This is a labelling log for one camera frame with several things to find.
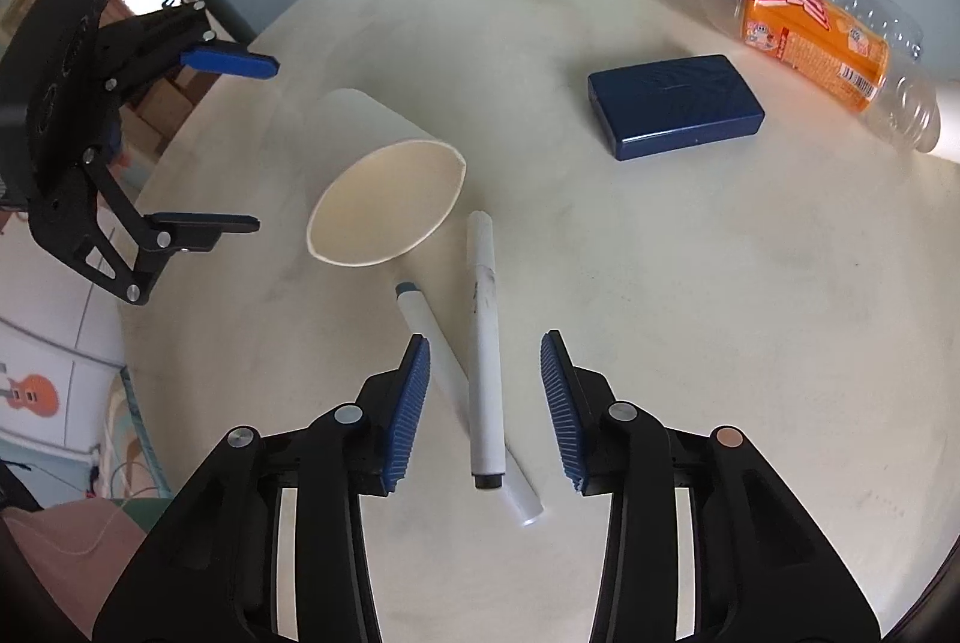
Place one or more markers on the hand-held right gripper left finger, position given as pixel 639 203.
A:
pixel 409 410

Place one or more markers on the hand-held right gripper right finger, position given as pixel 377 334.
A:
pixel 559 410

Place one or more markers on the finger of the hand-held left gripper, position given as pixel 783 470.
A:
pixel 225 60
pixel 195 224

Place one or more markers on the white marker with black tip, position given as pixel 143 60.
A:
pixel 484 373

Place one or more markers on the white marker with grey-blue tip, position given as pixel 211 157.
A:
pixel 420 316

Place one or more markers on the white paper cup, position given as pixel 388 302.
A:
pixel 352 125

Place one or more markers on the cardboard box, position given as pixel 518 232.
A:
pixel 165 103

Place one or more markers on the white wardrobe with guitar print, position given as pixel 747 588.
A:
pixel 45 350

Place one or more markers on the plaid blanket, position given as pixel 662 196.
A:
pixel 135 433

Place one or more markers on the green cloth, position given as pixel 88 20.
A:
pixel 150 512

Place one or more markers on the dark blue flat box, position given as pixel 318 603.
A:
pixel 675 103

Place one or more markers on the person's pink trouser leg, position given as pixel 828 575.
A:
pixel 60 560

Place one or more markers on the orange label plastic bottle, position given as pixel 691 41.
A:
pixel 817 39

